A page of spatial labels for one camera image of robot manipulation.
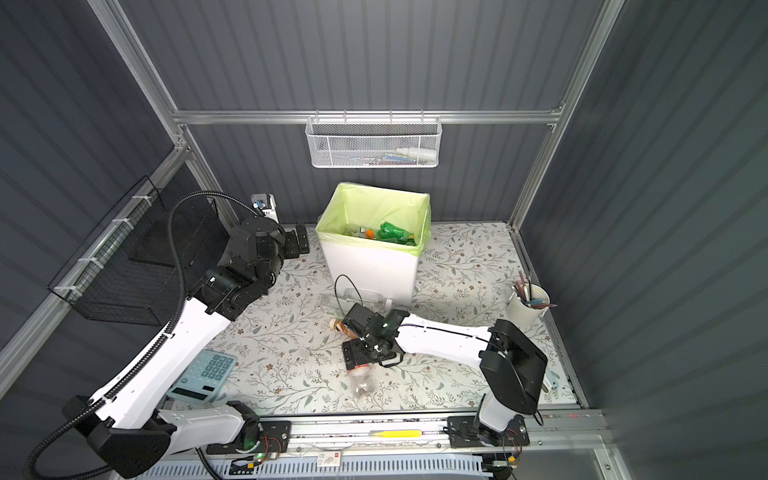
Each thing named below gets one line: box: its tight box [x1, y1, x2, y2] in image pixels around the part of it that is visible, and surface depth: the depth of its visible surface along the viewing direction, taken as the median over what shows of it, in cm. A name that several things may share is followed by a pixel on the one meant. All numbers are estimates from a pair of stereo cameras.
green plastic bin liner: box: [315, 182, 432, 257], surface depth 91 cm
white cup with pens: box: [507, 270, 558, 327], surface depth 91 cm
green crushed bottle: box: [377, 222, 417, 246], surface depth 98 cm
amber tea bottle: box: [329, 318, 359, 339], surface depth 92 cm
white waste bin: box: [321, 241, 419, 305], surface depth 82 cm
